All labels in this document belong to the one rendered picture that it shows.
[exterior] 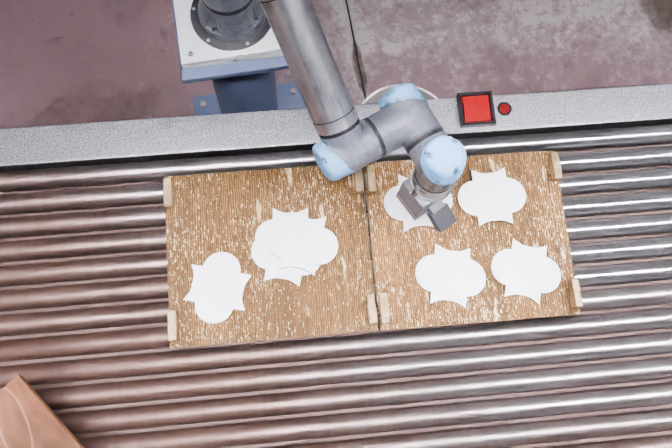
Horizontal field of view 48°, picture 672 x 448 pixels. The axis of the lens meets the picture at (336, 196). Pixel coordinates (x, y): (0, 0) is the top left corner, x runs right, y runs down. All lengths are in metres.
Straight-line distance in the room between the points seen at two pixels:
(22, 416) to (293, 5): 0.85
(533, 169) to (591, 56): 1.30
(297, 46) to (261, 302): 0.55
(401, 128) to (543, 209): 0.45
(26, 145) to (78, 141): 0.11
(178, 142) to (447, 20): 1.44
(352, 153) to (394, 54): 1.48
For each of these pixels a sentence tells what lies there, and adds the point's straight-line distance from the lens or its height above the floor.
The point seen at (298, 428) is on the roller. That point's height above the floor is 0.92.
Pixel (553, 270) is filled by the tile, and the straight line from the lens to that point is 1.61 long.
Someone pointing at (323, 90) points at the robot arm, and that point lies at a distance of 1.24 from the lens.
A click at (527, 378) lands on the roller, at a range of 1.60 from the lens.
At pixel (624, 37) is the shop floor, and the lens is 2.99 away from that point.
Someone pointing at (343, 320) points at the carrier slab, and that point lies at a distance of 1.52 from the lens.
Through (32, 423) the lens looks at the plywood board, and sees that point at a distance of 1.49.
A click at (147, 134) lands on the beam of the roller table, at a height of 0.91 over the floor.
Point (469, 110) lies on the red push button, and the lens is 1.67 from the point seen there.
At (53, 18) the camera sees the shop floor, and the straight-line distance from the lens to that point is 2.90.
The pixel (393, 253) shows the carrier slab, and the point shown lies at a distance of 1.55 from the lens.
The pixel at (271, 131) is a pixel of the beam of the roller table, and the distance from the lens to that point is 1.63.
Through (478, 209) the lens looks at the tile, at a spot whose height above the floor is 0.94.
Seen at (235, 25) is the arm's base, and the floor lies 0.95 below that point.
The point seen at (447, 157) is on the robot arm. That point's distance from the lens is 1.28.
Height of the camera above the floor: 2.45
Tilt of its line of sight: 75 degrees down
